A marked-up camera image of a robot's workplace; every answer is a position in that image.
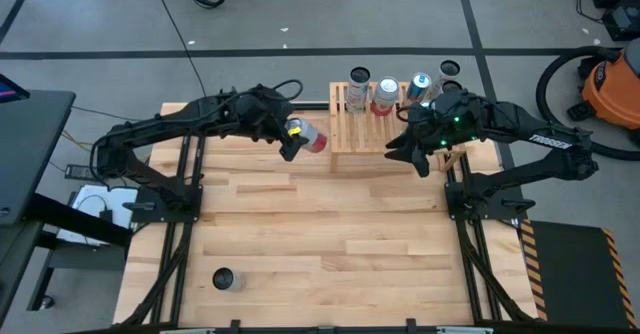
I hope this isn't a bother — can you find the white flat box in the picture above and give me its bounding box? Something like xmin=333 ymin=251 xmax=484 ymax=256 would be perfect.
xmin=57 ymin=183 xmax=139 ymax=248

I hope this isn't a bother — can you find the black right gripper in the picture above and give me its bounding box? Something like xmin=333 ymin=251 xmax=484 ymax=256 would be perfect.
xmin=384 ymin=91 xmax=484 ymax=178

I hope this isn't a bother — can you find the black power adapter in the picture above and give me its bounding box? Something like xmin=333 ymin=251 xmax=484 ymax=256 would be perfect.
xmin=63 ymin=163 xmax=96 ymax=182

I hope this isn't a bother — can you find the orange shop vacuum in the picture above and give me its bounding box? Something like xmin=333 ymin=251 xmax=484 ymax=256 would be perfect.
xmin=534 ymin=45 xmax=640 ymax=163
xmin=567 ymin=38 xmax=640 ymax=145

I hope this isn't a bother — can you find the teal blue-tab energy can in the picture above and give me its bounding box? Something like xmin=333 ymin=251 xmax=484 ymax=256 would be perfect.
xmin=404 ymin=71 xmax=432 ymax=103

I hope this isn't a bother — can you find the long black floor cable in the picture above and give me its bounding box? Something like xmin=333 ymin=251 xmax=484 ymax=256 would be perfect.
xmin=149 ymin=0 xmax=208 ymax=98

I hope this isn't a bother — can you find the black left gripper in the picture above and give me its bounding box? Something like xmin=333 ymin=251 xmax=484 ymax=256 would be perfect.
xmin=234 ymin=86 xmax=305 ymax=161

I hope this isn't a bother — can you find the black metal table frame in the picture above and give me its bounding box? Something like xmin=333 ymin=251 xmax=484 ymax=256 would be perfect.
xmin=113 ymin=101 xmax=539 ymax=334

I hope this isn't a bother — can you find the wooden slatted shelf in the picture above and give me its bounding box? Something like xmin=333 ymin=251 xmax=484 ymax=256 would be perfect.
xmin=328 ymin=80 xmax=467 ymax=174

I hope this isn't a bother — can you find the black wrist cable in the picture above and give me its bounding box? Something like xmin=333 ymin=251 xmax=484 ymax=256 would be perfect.
xmin=272 ymin=78 xmax=305 ymax=103

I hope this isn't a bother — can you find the black equipment case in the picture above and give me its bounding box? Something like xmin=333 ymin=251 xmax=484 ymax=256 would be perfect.
xmin=574 ymin=0 xmax=640 ymax=43

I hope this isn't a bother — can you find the tall silver black-top can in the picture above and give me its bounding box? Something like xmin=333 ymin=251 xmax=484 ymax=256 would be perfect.
xmin=211 ymin=266 xmax=247 ymax=293
xmin=433 ymin=59 xmax=462 ymax=94

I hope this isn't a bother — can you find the black desk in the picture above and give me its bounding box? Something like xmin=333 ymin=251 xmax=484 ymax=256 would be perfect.
xmin=0 ymin=89 xmax=134 ymax=325

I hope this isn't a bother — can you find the Celsius Peach Vibe can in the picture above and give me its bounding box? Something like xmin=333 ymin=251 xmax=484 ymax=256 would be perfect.
xmin=344 ymin=65 xmax=372 ymax=115

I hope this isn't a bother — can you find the blue screen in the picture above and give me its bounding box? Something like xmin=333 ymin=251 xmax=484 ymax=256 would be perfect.
xmin=0 ymin=72 xmax=30 ymax=104

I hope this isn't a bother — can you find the black hazard-striped floor mat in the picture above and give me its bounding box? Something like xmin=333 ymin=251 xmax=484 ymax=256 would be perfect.
xmin=519 ymin=219 xmax=640 ymax=331

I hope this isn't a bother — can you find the pink Spindrift can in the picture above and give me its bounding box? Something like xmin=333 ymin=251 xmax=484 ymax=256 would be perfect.
xmin=369 ymin=76 xmax=400 ymax=117
xmin=284 ymin=117 xmax=329 ymax=154

